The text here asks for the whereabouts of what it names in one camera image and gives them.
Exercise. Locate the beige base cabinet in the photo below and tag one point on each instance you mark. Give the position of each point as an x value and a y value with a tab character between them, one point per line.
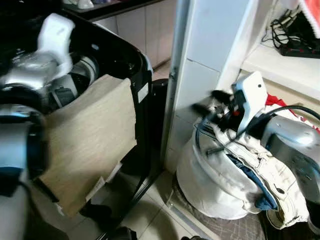
145	35

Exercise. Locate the blue garment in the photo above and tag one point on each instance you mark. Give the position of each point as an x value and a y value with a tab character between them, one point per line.
257	185

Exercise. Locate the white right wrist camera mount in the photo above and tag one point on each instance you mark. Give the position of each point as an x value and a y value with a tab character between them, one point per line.
250	95

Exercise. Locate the white jeans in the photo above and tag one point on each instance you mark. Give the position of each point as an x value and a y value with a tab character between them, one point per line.
210	175

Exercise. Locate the grey checked laundry basket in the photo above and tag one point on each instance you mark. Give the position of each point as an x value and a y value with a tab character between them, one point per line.
225	227

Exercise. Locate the dark kitchen counter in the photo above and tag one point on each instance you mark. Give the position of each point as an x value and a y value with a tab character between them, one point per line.
115	7

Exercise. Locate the black power strip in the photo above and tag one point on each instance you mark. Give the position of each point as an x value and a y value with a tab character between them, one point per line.
300	50

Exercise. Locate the orange-red hanging cloth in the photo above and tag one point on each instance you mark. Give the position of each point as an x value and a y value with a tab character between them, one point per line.
312	15

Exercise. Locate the red garment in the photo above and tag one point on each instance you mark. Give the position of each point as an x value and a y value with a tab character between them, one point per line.
275	100

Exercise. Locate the black top-load washing machine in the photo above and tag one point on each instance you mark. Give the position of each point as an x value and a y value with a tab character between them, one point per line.
125	60

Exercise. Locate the beige woven cloth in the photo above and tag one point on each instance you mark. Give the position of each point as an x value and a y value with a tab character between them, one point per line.
90	135

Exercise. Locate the white cabinet with ledge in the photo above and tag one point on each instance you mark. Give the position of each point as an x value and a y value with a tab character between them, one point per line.
215	35

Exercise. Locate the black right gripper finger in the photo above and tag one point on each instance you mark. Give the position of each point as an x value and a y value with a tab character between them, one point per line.
204	108
221	94

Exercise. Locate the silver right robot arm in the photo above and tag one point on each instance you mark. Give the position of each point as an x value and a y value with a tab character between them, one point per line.
295	145

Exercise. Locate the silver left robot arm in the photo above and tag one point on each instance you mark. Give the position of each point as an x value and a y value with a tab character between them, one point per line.
20	75

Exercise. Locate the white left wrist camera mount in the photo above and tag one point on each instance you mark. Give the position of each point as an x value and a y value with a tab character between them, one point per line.
57	35

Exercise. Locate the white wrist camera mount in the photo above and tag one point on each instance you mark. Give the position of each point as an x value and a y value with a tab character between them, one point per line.
57	35
250	95

